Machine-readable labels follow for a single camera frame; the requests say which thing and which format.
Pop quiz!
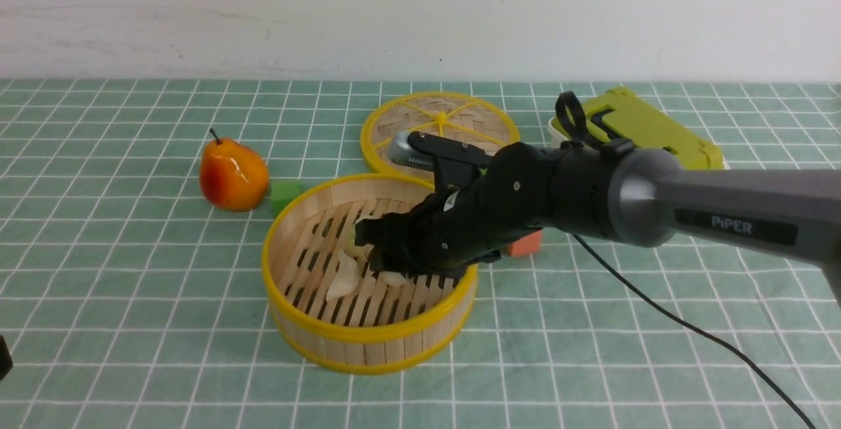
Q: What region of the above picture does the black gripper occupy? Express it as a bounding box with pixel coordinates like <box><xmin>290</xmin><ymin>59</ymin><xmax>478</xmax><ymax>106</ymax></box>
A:
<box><xmin>355</xmin><ymin>143</ymin><xmax>564</xmax><ymax>279</ymax></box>

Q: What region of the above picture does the white dumpling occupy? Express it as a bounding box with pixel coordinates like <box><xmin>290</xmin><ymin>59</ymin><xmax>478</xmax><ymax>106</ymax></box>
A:
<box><xmin>376</xmin><ymin>271</ymin><xmax>409</xmax><ymax>288</ymax></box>
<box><xmin>325</xmin><ymin>250</ymin><xmax>361</xmax><ymax>302</ymax></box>

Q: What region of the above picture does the pale green dumpling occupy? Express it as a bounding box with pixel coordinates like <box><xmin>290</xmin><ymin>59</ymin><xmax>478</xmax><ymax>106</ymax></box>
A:
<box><xmin>344</xmin><ymin>215</ymin><xmax>380</xmax><ymax>260</ymax></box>

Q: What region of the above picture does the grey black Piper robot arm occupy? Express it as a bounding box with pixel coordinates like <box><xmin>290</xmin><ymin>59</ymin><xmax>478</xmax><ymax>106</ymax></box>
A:
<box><xmin>355</xmin><ymin>133</ymin><xmax>840</xmax><ymax>298</ymax></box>

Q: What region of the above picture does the bamboo steamer tray yellow rim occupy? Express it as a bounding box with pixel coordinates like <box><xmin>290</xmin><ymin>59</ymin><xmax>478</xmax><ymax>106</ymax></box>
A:
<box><xmin>261</xmin><ymin>173</ymin><xmax>478</xmax><ymax>374</ymax></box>

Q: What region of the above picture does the woven bamboo steamer lid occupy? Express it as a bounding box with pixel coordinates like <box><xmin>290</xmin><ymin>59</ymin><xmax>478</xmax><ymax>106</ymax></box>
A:
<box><xmin>360</xmin><ymin>91</ymin><xmax>521</xmax><ymax>183</ymax></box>

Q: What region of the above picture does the green foam cube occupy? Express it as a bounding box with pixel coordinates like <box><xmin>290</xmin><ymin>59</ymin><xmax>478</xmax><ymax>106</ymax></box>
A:
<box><xmin>269</xmin><ymin>179</ymin><xmax>306</xmax><ymax>217</ymax></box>

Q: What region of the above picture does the orange foam cube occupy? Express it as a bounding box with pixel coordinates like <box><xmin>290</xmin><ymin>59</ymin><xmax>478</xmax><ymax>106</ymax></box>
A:
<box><xmin>505</xmin><ymin>229</ymin><xmax>543</xmax><ymax>258</ymax></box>

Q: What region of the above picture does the orange red toy pear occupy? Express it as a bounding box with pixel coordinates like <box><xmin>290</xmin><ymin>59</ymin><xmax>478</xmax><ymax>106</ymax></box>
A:
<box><xmin>198</xmin><ymin>127</ymin><xmax>270</xmax><ymax>212</ymax></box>

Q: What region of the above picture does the green lid white storage box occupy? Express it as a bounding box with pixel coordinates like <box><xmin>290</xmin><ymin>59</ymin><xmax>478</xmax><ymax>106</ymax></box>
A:
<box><xmin>547</xmin><ymin>87</ymin><xmax>727</xmax><ymax>169</ymax></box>

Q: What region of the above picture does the green checkered tablecloth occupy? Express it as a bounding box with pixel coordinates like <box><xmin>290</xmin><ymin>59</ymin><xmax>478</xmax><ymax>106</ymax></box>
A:
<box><xmin>1</xmin><ymin>79</ymin><xmax>803</xmax><ymax>428</ymax></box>

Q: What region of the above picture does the black object left edge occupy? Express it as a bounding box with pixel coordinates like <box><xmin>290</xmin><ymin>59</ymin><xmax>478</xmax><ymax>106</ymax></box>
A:
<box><xmin>0</xmin><ymin>336</ymin><xmax>14</xmax><ymax>382</ymax></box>

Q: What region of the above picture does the black cable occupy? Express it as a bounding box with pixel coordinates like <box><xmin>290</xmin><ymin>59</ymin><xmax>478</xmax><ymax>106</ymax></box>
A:
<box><xmin>555</xmin><ymin>91</ymin><xmax>817</xmax><ymax>429</ymax></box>

